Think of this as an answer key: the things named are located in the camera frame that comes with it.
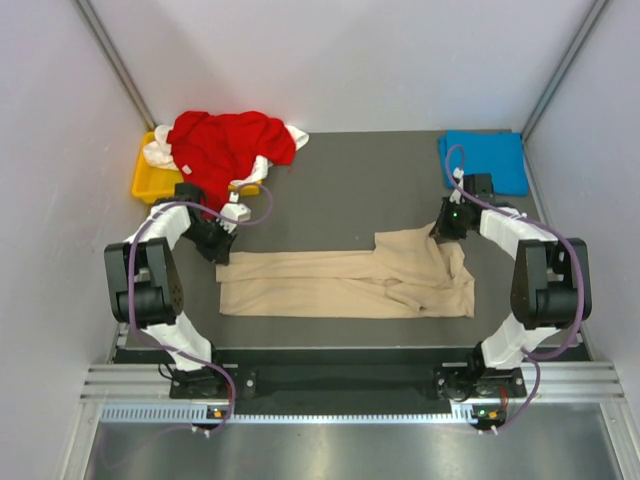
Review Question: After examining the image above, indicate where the red t shirt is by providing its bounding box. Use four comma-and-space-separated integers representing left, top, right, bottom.
167, 111, 296, 211

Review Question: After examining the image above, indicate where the grey slotted cable duct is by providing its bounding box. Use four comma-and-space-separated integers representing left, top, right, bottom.
100, 403, 501, 426

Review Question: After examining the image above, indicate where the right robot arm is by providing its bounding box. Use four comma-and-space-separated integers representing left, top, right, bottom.
430, 168, 592, 402

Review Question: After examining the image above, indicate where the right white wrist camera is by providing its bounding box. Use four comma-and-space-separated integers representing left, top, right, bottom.
449, 167, 464, 204

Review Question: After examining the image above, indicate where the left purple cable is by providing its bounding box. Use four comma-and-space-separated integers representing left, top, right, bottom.
127, 182, 275, 439

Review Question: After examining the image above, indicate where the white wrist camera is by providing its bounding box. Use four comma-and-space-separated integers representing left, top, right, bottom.
218, 191, 251, 234
449, 167, 464, 204

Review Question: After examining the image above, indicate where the beige t shirt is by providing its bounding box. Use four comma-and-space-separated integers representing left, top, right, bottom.
216, 225, 475, 319

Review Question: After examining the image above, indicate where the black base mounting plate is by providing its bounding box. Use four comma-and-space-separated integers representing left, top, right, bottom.
168, 364, 527, 402

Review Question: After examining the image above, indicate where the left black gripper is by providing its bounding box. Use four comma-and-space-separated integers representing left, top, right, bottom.
181, 216, 238, 266

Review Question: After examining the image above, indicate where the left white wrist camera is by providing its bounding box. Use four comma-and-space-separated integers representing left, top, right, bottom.
218, 191, 251, 234

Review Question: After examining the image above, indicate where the folded blue t shirt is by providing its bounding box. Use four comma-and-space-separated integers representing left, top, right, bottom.
437, 131, 529, 197

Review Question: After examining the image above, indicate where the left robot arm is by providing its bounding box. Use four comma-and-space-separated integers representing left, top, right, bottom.
104, 183, 250, 399

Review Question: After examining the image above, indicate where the white t shirt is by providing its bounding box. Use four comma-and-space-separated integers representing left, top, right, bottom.
142, 125, 310, 189

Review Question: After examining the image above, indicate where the yellow plastic bin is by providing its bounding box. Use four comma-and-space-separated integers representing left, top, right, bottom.
131, 131, 263, 206

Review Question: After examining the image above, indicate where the aluminium frame rail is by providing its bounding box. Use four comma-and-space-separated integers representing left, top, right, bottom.
80, 362, 625, 403

